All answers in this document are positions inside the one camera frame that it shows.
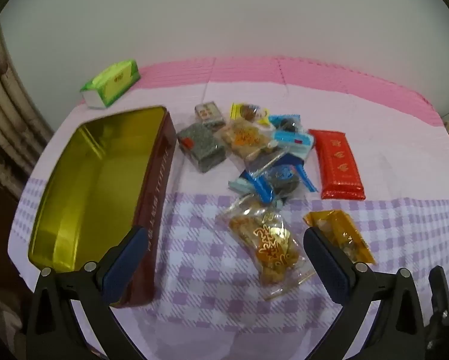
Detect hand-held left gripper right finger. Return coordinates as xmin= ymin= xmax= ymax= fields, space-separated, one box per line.
xmin=303 ymin=227 xmax=426 ymax=360

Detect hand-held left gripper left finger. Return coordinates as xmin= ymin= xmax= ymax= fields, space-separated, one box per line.
xmin=26 ymin=226 xmax=150 ymax=360

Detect orange snack packet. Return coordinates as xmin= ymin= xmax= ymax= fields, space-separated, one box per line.
xmin=303 ymin=210 xmax=376 ymax=265

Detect clear packet with gold print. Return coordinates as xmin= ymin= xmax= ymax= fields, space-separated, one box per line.
xmin=219 ymin=199 xmax=315 ymax=301

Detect gold and maroon tin box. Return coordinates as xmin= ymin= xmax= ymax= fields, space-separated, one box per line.
xmin=27 ymin=106 xmax=177 ymax=308

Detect blue round cookie packet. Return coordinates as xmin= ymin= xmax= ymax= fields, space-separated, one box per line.
xmin=228 ymin=154 xmax=319 ymax=207

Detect black sesame snack packet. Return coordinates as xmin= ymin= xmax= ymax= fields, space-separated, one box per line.
xmin=176 ymin=122 xmax=227 ymax=174

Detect clear packet with orange print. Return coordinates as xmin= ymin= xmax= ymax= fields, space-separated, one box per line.
xmin=217 ymin=118 xmax=276 ymax=158

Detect purple checked cloth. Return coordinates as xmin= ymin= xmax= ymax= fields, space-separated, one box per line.
xmin=8 ymin=79 xmax=449 ymax=360

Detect red foil snack packet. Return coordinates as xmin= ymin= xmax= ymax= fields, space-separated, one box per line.
xmin=308 ymin=129 xmax=366 ymax=200

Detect navy and light blue packet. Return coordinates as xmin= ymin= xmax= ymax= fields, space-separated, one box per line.
xmin=271 ymin=129 xmax=317 ymax=158

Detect blue dark cookie packet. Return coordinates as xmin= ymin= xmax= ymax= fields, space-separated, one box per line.
xmin=267 ymin=113 xmax=304 ymax=136

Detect yellow candy packet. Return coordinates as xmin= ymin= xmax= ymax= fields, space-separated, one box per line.
xmin=230 ymin=102 xmax=271 ymax=124

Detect small printed snack packet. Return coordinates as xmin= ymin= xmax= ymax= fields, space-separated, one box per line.
xmin=194 ymin=101 xmax=225 ymax=130

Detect green tissue pack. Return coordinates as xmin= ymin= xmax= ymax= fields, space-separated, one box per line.
xmin=79 ymin=59 xmax=140 ymax=110

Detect beige radiator pipes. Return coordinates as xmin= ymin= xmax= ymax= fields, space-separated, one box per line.
xmin=0 ymin=19 xmax=56 ymax=199

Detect pink foam mat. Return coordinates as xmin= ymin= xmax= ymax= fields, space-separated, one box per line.
xmin=136 ymin=56 xmax=444 ymax=128

